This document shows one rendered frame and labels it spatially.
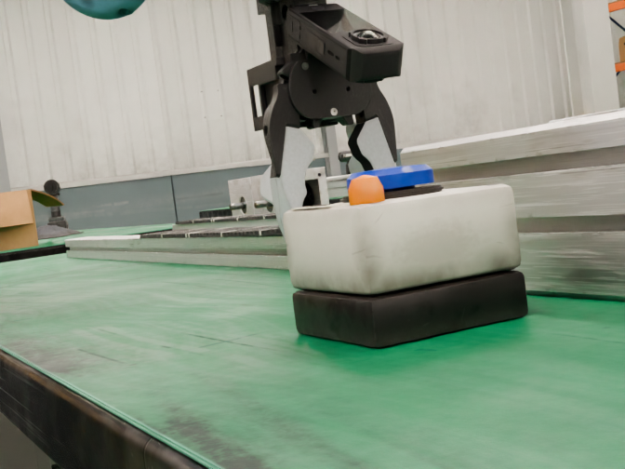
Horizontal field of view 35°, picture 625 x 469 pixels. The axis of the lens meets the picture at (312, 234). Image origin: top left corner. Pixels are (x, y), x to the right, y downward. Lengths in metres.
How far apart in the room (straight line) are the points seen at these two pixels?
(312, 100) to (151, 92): 11.37
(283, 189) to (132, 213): 11.18
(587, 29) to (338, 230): 8.35
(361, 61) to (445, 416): 0.44
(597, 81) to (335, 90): 7.99
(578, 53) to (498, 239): 8.56
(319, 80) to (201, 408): 0.46
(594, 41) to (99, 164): 5.95
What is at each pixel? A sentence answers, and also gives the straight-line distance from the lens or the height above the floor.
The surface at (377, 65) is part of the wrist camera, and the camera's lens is 0.70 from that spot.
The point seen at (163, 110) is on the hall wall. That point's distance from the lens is 12.18.
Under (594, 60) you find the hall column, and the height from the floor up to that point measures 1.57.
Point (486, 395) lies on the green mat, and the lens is 0.31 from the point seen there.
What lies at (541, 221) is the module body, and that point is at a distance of 0.51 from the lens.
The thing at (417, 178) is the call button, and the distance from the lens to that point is 0.44.
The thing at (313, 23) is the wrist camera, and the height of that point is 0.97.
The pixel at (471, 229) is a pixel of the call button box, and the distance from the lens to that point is 0.43.
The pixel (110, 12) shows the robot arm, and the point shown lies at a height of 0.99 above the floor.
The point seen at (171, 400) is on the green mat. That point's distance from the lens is 0.36.
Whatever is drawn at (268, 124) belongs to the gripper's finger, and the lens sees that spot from 0.76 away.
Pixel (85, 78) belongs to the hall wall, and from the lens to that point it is 11.93.
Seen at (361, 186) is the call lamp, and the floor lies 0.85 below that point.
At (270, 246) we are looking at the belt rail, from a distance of 0.87.
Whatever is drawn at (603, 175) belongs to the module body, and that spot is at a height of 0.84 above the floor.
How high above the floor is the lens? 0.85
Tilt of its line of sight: 3 degrees down
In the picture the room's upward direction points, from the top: 7 degrees counter-clockwise
